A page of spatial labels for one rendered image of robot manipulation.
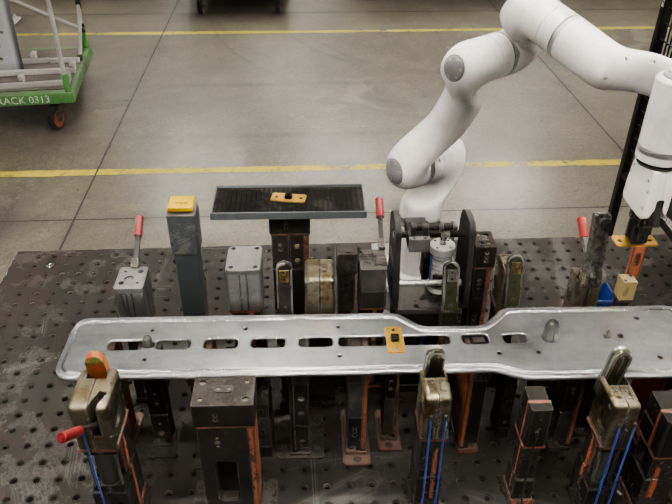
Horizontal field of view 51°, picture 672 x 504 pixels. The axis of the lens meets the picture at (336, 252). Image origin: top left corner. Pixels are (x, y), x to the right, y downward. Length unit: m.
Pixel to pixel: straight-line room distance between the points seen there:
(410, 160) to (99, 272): 1.08
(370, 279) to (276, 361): 0.31
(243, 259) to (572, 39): 0.82
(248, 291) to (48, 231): 2.54
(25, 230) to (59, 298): 1.83
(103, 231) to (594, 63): 2.99
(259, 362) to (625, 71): 0.91
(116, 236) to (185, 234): 2.14
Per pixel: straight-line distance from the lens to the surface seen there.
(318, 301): 1.62
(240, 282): 1.60
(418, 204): 1.96
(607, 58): 1.43
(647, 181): 1.42
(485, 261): 1.69
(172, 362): 1.53
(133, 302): 1.68
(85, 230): 3.99
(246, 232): 3.79
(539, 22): 1.50
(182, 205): 1.73
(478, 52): 1.60
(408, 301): 1.72
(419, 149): 1.82
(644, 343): 1.68
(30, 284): 2.39
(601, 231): 1.69
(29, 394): 2.00
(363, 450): 1.71
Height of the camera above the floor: 2.02
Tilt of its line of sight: 34 degrees down
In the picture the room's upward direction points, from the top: straight up
